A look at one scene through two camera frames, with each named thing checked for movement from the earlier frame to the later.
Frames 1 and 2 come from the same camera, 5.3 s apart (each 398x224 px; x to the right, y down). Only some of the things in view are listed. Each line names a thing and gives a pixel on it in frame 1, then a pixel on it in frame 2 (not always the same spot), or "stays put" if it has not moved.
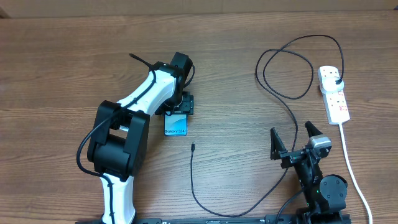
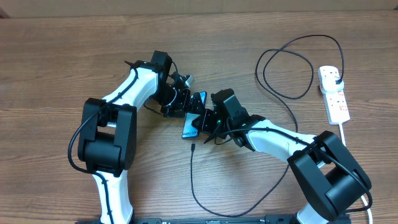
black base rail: (291, 219) stays put
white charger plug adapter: (329, 84) stays put
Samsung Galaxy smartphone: (175, 125) to (189, 130)
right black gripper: (278, 150) to (204, 122)
